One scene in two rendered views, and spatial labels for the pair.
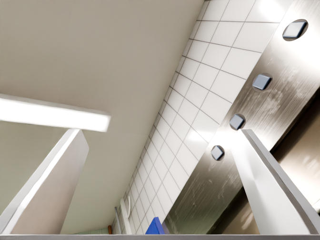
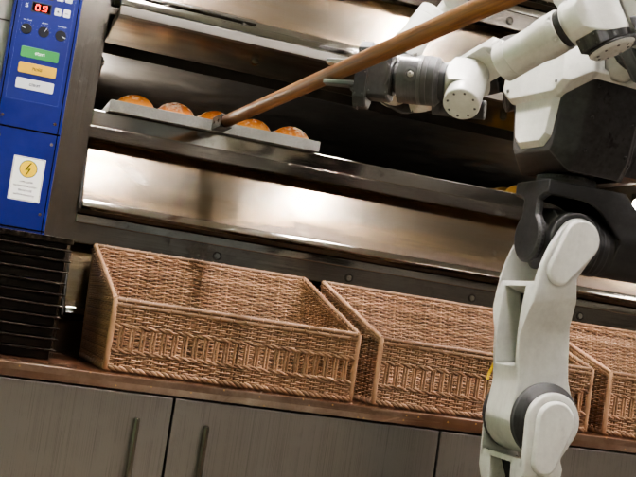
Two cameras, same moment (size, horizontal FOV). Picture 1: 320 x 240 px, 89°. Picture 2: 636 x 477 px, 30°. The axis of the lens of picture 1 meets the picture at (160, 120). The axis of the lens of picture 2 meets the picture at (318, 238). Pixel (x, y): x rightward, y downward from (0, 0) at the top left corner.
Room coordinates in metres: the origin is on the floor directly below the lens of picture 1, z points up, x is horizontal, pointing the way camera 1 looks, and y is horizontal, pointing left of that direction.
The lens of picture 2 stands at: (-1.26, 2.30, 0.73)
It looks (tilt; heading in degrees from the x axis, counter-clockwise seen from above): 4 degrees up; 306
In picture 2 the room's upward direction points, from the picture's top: 9 degrees clockwise
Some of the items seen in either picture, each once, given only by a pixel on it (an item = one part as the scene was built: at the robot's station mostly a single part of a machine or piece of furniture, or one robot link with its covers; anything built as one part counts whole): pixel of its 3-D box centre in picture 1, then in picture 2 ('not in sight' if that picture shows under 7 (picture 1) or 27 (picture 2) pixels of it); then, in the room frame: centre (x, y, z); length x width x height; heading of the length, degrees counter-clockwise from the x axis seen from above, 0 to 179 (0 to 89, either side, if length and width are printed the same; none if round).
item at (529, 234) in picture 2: not in sight; (589, 232); (-0.31, 0.07, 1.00); 0.28 x 0.13 x 0.18; 55
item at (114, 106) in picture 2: not in sight; (202, 133); (0.85, -0.04, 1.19); 0.55 x 0.36 x 0.03; 54
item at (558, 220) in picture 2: not in sight; (559, 241); (-0.28, 0.12, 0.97); 0.14 x 0.13 x 0.12; 145
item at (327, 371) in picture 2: not in sight; (216, 318); (0.51, 0.19, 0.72); 0.56 x 0.49 x 0.28; 53
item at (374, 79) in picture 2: not in sight; (390, 77); (-0.11, 0.55, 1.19); 0.12 x 0.10 x 0.13; 21
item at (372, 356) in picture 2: not in sight; (447, 352); (0.17, -0.29, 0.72); 0.56 x 0.49 x 0.28; 54
